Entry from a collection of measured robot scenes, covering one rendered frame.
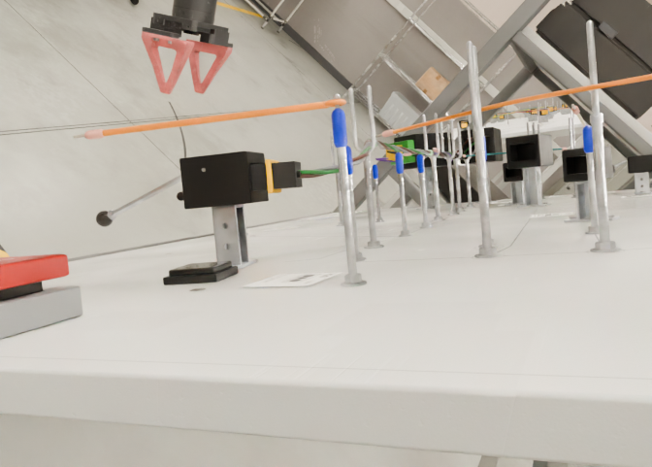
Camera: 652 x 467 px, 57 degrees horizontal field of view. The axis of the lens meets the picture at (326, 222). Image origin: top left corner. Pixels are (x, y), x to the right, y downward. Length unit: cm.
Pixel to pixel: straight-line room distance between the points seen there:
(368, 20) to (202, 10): 743
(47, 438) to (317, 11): 796
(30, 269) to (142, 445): 44
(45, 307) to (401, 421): 21
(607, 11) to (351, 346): 133
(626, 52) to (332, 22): 706
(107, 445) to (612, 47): 124
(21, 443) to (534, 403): 58
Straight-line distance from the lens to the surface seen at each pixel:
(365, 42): 825
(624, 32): 149
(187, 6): 87
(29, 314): 33
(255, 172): 47
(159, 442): 76
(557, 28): 149
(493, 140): 119
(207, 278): 42
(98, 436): 73
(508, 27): 142
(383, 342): 22
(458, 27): 809
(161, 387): 21
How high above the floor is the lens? 133
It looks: 20 degrees down
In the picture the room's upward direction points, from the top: 42 degrees clockwise
